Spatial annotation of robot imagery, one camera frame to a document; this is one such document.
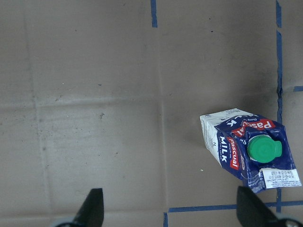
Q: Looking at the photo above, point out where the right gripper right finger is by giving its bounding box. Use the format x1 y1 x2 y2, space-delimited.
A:
236 186 303 227

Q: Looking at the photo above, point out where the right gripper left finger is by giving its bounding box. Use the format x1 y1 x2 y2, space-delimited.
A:
51 188 104 227

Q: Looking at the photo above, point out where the blue white milk carton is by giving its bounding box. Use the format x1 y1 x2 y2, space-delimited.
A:
200 108 302 193

